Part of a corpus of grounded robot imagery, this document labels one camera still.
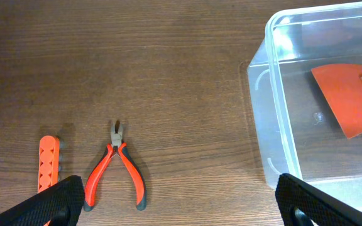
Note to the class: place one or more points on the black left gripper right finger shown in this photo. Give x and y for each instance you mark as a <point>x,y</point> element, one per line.
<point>302,204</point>

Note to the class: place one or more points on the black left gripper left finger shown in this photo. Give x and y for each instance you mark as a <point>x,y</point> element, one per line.
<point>60,204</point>

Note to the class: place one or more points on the orange bit holder strip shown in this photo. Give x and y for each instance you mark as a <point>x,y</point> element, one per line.
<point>49,166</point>

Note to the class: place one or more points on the red black cutting pliers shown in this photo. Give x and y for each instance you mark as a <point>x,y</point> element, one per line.
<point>115,170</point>

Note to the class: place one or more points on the red scraper with wooden handle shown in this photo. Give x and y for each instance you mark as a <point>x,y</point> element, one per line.
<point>341,85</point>

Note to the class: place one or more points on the clear plastic container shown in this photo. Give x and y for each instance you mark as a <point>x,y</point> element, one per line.
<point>296,129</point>

